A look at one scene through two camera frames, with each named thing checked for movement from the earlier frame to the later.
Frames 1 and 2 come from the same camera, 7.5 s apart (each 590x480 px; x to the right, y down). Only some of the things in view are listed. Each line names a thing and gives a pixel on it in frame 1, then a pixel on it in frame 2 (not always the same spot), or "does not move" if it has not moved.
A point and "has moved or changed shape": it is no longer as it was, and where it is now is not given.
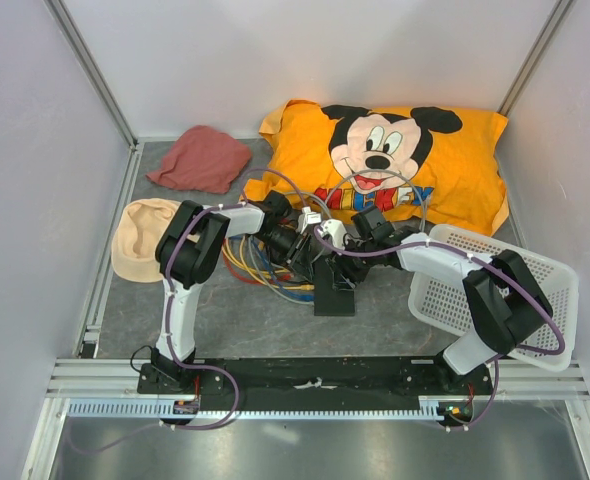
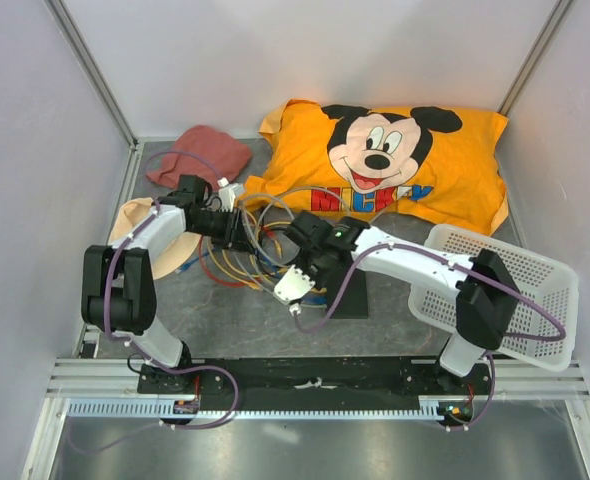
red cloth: (202, 159) does not move
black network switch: (328, 300) has moved or changed shape
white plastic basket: (441, 301) does not move
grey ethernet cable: (330, 211) -> (247, 229)
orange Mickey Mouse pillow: (415, 164) does not move
